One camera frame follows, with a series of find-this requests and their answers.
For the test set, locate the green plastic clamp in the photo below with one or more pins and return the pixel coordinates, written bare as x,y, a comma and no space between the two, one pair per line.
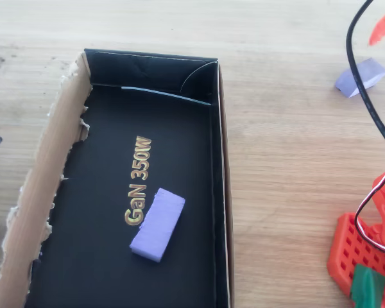
367,285

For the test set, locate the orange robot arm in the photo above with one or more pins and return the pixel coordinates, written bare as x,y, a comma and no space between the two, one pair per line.
346,250

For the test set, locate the black cardboard box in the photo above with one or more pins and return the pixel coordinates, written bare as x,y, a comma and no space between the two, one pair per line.
99,160

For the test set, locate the purple foam block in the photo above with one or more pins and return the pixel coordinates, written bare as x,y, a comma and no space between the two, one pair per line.
373,72
157,224

